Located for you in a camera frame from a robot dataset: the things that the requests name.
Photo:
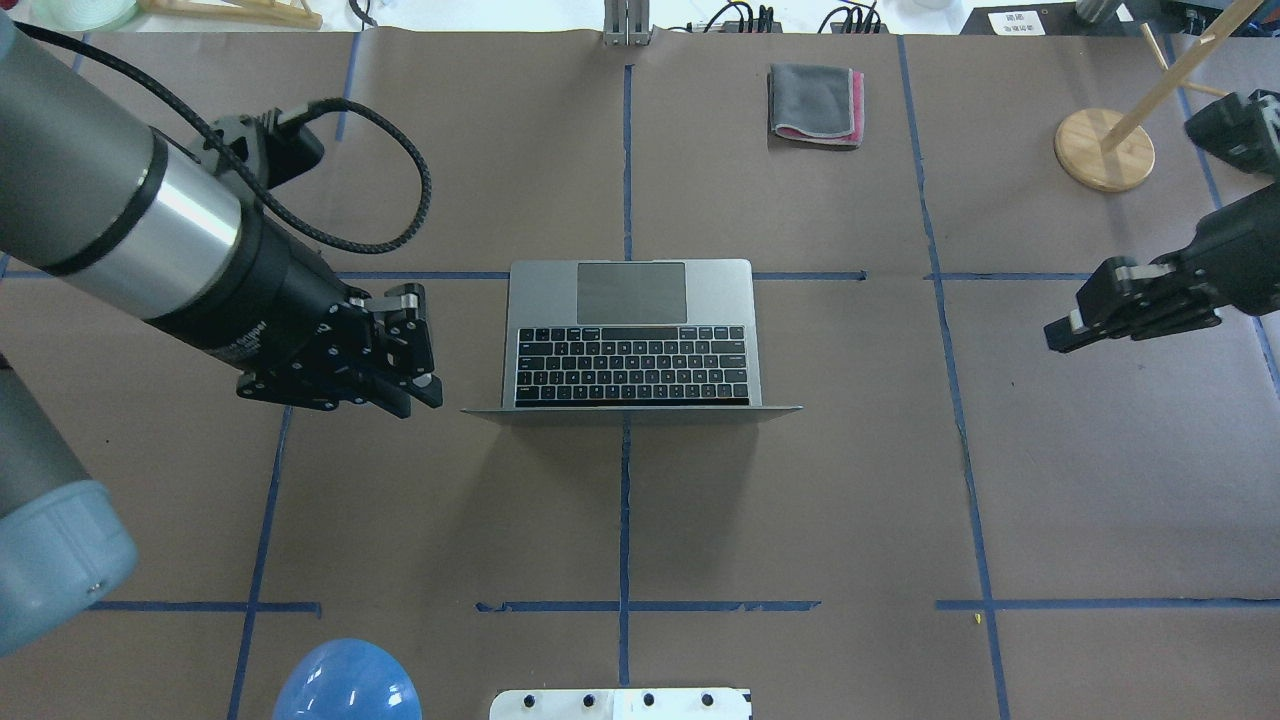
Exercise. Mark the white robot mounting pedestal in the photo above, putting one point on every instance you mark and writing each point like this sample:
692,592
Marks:
624,703

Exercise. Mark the pale green plate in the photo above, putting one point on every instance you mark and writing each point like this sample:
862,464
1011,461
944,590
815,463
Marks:
90,15

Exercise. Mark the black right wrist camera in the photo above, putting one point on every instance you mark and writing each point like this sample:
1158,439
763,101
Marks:
1241,131

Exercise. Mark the wooden dish rack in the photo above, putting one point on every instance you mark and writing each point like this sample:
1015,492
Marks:
288,14

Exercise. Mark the folded grey pink cloth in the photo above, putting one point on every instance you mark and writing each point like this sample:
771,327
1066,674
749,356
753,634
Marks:
817,104

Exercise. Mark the wooden mug tree stand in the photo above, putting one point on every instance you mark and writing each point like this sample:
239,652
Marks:
1109,150

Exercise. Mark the blue desk lamp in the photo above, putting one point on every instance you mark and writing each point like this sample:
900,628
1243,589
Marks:
348,679

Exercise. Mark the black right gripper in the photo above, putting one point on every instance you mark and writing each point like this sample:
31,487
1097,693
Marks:
1243,251

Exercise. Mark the aluminium frame post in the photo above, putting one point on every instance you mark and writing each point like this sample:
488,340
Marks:
627,23

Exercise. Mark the grey laptop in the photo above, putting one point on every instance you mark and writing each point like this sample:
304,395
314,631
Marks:
661,341

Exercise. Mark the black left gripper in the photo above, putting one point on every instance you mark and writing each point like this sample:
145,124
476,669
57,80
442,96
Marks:
268,292

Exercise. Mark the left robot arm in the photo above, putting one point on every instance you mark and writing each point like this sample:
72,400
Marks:
114,185

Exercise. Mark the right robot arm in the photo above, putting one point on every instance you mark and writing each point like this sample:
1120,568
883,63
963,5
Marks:
1270,249

